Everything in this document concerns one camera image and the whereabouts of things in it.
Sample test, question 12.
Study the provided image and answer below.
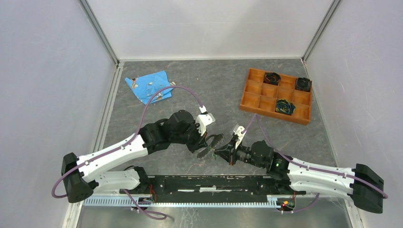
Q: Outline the black rolled item corner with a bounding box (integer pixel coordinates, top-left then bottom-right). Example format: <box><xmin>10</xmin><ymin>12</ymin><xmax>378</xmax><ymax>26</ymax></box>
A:
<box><xmin>295</xmin><ymin>77</ymin><xmax>312</xmax><ymax>92</ymax></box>

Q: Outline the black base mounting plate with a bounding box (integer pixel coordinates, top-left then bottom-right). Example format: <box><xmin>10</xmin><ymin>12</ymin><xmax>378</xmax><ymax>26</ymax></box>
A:
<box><xmin>119</xmin><ymin>175</ymin><xmax>306</xmax><ymax>203</ymax></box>

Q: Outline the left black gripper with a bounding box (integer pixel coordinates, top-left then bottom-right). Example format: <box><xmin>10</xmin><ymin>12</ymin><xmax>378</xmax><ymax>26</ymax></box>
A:
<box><xmin>171</xmin><ymin>120</ymin><xmax>209</xmax><ymax>154</ymax></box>

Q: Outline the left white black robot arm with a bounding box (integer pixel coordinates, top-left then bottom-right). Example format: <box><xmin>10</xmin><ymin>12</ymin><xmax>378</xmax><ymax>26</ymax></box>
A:
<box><xmin>61</xmin><ymin>110</ymin><xmax>215</xmax><ymax>203</ymax></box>

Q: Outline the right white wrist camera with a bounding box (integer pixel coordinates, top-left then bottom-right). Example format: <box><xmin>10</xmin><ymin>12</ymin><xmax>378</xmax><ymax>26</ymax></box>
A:
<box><xmin>233</xmin><ymin>124</ymin><xmax>247</xmax><ymax>149</ymax></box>

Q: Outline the orange compartment tray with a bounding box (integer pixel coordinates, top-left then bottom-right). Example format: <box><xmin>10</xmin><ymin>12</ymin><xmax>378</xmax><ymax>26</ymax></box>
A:
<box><xmin>240</xmin><ymin>68</ymin><xmax>313</xmax><ymax>125</ymax></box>

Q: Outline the blue patterned cloth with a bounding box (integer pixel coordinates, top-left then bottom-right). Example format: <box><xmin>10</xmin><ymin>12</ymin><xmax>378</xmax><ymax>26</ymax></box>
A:
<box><xmin>125</xmin><ymin>71</ymin><xmax>176</xmax><ymax>105</ymax></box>

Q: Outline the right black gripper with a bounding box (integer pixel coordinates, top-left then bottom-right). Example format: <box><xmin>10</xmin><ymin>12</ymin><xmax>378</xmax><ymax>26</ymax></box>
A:
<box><xmin>214</xmin><ymin>137</ymin><xmax>265</xmax><ymax>169</ymax></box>

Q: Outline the black rolled item red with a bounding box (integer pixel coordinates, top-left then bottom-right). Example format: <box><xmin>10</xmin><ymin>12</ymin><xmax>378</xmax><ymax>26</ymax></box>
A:
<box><xmin>263</xmin><ymin>72</ymin><xmax>281</xmax><ymax>86</ymax></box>

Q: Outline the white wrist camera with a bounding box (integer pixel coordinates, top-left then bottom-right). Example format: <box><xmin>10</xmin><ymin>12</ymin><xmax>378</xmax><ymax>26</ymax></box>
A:
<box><xmin>233</xmin><ymin>124</ymin><xmax>247</xmax><ymax>149</ymax></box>
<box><xmin>195</xmin><ymin>114</ymin><xmax>216</xmax><ymax>136</ymax></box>

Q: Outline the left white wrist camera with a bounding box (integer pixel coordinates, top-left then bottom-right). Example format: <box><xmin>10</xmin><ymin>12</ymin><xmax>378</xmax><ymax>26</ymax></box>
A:
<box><xmin>195</xmin><ymin>114</ymin><xmax>216</xmax><ymax>136</ymax></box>

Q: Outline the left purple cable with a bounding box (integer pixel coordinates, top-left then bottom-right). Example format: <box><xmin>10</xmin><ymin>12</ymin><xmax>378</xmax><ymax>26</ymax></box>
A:
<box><xmin>51</xmin><ymin>85</ymin><xmax>207</xmax><ymax>199</ymax></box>

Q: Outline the blue yellow rolled item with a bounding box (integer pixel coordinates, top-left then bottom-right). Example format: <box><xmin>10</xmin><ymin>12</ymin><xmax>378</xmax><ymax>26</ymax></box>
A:
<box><xmin>275</xmin><ymin>99</ymin><xmax>296</xmax><ymax>115</ymax></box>

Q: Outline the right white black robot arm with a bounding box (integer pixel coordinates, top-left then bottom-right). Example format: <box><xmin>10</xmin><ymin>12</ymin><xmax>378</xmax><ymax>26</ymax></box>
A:
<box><xmin>214</xmin><ymin>134</ymin><xmax>386</xmax><ymax>214</ymax></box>

